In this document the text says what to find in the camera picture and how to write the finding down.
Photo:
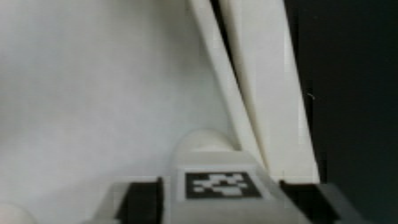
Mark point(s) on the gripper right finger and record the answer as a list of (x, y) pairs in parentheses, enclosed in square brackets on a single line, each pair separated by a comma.
[(323, 203)]

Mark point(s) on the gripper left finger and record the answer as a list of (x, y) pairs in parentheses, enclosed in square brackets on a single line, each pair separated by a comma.
[(133, 205)]

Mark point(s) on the white table leg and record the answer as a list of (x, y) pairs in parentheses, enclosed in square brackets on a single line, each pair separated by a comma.
[(221, 191)]

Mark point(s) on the white square table top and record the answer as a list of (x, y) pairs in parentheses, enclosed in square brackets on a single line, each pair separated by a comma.
[(117, 81)]

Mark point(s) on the white U-shaped fence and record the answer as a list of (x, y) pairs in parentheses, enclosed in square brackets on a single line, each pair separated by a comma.
[(262, 49)]

